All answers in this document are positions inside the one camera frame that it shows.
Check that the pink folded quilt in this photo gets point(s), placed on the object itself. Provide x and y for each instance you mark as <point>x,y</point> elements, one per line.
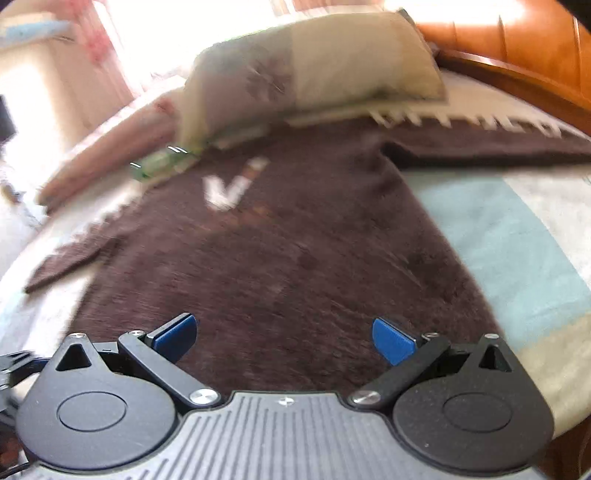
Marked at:
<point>106,157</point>

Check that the orange wooden headboard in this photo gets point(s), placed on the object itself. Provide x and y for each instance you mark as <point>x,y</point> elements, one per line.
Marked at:
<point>521,50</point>

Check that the brown fuzzy sweater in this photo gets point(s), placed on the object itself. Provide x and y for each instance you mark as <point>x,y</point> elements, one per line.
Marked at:
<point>300,258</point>

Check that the green bottle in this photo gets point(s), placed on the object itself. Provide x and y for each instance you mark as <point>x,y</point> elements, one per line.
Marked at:
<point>159,164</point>

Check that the cream floral pillow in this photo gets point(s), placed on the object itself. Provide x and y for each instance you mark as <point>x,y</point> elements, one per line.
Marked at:
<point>323,64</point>

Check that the pink striped curtain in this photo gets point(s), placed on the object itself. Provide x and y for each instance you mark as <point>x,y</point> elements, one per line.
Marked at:
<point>99,46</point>

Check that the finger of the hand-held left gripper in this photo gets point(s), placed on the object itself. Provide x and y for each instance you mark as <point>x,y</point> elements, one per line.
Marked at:
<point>21,362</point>

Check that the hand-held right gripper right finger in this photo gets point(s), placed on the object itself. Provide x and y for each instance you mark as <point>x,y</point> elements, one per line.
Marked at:
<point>392,344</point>

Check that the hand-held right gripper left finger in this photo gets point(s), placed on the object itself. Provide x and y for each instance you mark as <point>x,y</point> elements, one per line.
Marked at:
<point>174,339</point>

